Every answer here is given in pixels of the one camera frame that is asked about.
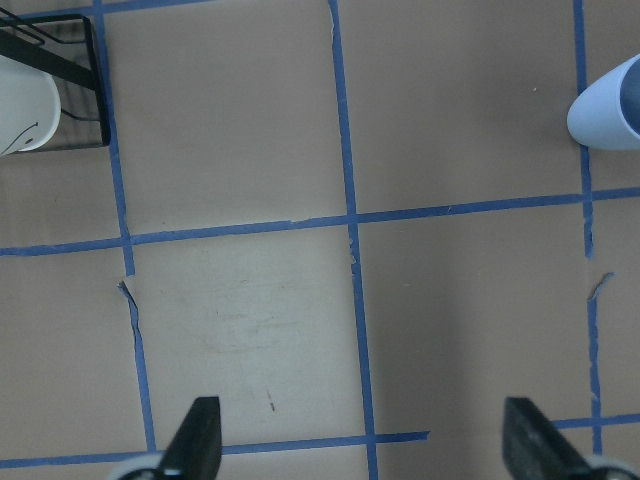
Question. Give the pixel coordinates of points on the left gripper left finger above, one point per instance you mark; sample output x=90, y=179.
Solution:
x=195, y=451

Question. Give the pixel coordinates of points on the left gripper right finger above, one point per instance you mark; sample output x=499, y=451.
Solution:
x=532, y=447

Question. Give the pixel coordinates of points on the light blue cup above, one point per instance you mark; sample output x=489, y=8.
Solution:
x=605, y=116

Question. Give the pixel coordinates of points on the white cup on rack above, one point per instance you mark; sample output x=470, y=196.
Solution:
x=30, y=107

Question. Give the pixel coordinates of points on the black wire cup rack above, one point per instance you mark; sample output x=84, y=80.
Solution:
x=63, y=46

